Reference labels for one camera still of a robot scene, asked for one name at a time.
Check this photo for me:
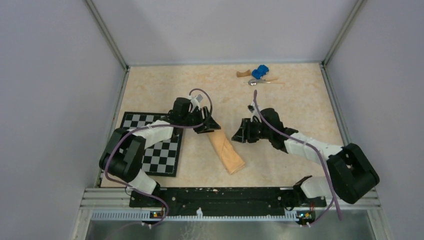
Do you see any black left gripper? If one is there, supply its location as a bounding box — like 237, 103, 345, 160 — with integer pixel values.
181, 106, 221, 134

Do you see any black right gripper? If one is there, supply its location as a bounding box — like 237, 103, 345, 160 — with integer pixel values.
231, 118, 272, 144

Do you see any orange cloth napkin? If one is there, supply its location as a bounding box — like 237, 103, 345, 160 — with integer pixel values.
207, 129, 246, 175

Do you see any silver metal spoon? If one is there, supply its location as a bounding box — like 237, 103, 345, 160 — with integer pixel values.
247, 78, 277, 86

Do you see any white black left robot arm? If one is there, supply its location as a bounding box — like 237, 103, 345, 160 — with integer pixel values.
99, 96, 221, 207

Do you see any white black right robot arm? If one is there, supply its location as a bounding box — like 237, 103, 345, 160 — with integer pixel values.
231, 105, 380, 206

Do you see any black white checkerboard mat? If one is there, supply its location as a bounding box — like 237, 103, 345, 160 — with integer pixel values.
120, 111, 183, 178

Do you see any small brown wooden piece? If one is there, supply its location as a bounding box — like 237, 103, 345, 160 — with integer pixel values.
236, 69, 252, 78

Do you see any blue toy car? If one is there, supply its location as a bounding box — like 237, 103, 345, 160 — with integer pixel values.
251, 64, 269, 80

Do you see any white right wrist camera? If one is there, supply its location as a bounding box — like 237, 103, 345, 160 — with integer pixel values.
247, 105, 261, 122

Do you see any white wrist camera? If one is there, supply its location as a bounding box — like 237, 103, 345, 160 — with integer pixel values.
187, 94, 203, 109
247, 105, 261, 122

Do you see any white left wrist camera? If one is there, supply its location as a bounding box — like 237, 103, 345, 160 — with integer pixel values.
187, 94, 203, 109

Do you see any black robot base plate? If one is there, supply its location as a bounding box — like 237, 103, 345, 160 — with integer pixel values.
129, 187, 327, 217

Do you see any aluminium front frame rail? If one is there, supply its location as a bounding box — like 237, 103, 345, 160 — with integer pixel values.
72, 187, 394, 240

